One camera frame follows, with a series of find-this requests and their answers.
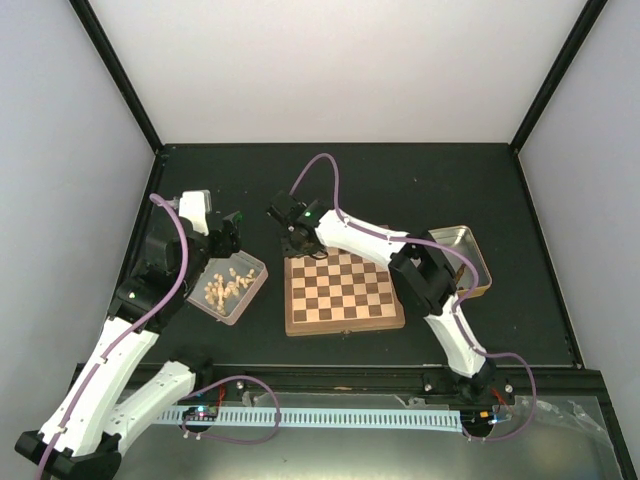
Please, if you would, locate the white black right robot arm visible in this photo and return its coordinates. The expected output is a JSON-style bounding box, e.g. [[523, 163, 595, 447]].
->
[[268, 191, 495, 403]]

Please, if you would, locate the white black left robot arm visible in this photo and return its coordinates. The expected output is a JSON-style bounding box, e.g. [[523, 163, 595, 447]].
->
[[15, 210, 241, 479]]

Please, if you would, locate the light wooden chess pieces pile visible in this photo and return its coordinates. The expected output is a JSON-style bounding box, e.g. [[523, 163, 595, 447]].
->
[[204, 268, 256, 319]]

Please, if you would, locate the wooden chess board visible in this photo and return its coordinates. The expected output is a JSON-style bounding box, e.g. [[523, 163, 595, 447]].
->
[[284, 248, 405, 337]]

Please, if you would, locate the dark chess pieces pile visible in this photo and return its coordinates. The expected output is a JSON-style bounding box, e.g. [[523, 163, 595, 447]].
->
[[455, 264, 466, 290]]

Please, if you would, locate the left circuit board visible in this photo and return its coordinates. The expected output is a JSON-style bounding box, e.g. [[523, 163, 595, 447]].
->
[[183, 405, 218, 422]]

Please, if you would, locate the circuit board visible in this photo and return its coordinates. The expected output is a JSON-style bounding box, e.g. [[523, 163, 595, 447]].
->
[[183, 405, 218, 422], [460, 410, 512, 426]]

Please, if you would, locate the right circuit board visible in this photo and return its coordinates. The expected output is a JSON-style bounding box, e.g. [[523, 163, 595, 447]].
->
[[460, 410, 512, 426]]

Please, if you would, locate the pink metal tin tray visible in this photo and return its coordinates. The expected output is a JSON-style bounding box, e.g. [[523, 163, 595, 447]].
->
[[188, 251, 268, 326]]

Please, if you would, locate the gold metal tin tray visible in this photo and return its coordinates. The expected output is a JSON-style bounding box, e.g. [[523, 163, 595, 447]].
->
[[430, 225, 492, 299]]

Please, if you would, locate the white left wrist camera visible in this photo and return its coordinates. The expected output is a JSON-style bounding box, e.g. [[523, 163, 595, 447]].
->
[[178, 190, 211, 236]]

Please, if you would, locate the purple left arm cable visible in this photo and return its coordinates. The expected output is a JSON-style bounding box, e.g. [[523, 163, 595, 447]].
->
[[37, 193, 191, 480]]

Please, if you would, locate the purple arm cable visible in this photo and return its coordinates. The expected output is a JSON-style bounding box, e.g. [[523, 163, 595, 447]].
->
[[37, 193, 191, 480], [289, 153, 539, 444]]

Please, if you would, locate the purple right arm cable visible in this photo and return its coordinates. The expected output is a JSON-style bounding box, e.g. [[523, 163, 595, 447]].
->
[[289, 153, 539, 444]]

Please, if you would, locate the light blue cable duct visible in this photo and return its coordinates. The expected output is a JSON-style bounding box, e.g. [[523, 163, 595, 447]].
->
[[154, 405, 462, 433]]

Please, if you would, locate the black frame post left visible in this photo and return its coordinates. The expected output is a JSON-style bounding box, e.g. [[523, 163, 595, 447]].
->
[[69, 0, 163, 153]]

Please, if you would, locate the black frame post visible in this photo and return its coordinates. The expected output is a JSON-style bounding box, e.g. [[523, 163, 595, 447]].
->
[[510, 0, 608, 154], [69, 0, 163, 153]]

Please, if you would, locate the black mounting rail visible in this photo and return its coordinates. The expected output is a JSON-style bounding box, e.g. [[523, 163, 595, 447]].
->
[[196, 365, 608, 404]]

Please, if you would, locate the black frame post right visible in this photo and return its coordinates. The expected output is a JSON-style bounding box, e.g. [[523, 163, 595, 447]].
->
[[510, 0, 608, 154]]

